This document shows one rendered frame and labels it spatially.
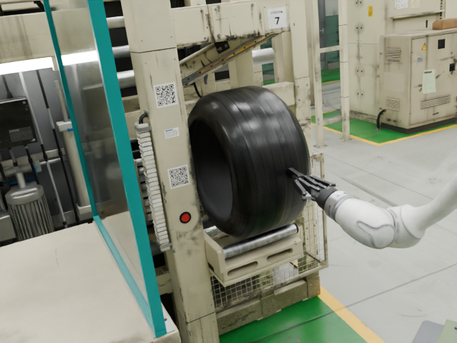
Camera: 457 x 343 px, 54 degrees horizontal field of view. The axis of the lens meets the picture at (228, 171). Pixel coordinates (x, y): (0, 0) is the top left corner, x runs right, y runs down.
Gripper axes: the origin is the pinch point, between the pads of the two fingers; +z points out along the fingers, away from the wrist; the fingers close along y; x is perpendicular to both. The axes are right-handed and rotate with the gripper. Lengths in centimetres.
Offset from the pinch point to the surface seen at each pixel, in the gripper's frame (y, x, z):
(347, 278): -90, 132, 66
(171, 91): 31, -28, 28
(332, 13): -734, 111, 891
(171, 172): 35.3, -0.3, 24.2
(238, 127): 13.4, -15.4, 14.7
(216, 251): 26.8, 27.4, 9.4
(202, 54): 1, -29, 69
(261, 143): 8.1, -10.4, 8.7
